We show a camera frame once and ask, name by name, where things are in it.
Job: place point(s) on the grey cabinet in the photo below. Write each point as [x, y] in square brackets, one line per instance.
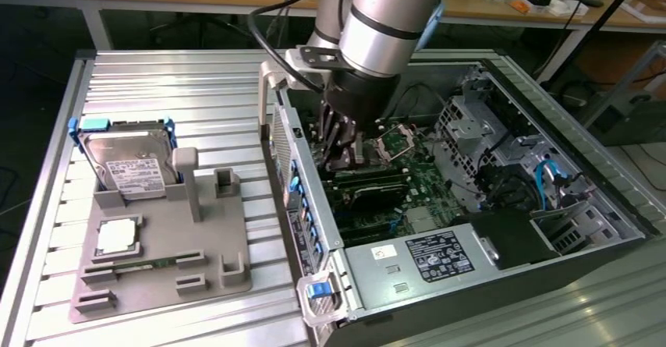
[634, 121]

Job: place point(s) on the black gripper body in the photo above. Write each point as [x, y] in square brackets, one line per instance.
[362, 97]

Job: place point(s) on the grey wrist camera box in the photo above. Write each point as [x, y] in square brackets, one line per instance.
[294, 64]

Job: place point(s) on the black stand pole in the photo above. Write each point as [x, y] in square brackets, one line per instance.
[594, 26]

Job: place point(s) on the white orange desk item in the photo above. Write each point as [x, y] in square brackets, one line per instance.
[565, 6]

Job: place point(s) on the silver CPU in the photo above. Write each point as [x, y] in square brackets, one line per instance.
[116, 236]

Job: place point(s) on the green motherboard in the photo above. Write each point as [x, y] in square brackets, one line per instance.
[423, 183]

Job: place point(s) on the green graphics card black fan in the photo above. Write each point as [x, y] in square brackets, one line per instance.
[374, 197]

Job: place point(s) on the blue case latch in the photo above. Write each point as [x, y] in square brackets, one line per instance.
[318, 289]

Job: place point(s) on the silver chipset heatsink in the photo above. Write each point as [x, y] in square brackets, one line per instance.
[421, 218]

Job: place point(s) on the blue disk caddy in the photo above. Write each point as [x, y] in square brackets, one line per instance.
[96, 124]

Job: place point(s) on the open black PC case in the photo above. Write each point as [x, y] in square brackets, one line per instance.
[521, 296]

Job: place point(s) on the silver hard disk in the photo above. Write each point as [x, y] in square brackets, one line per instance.
[130, 156]

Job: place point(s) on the green RAM stick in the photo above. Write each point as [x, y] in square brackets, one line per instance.
[151, 263]

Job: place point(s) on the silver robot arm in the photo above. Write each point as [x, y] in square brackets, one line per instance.
[385, 23]

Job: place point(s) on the black RAM stick white label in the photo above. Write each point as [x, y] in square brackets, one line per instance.
[371, 175]

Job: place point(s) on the silver perforated disk bay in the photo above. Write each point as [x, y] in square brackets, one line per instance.
[463, 128]

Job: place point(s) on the grey power supply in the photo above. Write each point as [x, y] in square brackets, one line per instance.
[379, 284]

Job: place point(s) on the silver socket cover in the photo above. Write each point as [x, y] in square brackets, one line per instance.
[403, 127]

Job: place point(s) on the grey parts rack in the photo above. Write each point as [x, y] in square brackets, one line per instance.
[157, 284]

